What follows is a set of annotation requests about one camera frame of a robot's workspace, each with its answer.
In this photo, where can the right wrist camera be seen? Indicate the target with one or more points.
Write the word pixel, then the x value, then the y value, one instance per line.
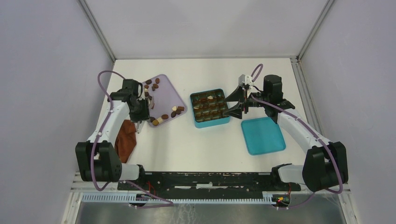
pixel 246 82

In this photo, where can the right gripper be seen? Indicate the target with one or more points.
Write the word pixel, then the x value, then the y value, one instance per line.
pixel 241 95

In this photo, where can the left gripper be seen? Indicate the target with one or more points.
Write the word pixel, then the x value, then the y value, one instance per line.
pixel 145 115

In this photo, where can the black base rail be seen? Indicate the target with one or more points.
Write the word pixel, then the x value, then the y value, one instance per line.
pixel 215 185

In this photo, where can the metal kitchen tongs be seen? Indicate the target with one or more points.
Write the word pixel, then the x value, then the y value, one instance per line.
pixel 147 104

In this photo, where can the purple tray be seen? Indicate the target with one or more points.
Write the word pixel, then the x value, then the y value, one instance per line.
pixel 165 102

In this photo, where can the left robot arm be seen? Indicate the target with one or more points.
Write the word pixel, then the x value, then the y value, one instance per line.
pixel 97 157

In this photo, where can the teal chocolate box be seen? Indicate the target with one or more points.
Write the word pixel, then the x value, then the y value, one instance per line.
pixel 208 113

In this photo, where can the teal box lid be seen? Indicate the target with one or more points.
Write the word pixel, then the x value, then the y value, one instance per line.
pixel 262 136

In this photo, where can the brown cloth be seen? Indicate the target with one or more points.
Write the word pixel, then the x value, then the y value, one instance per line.
pixel 125 141

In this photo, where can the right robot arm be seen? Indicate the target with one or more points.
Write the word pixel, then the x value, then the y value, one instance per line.
pixel 325 165

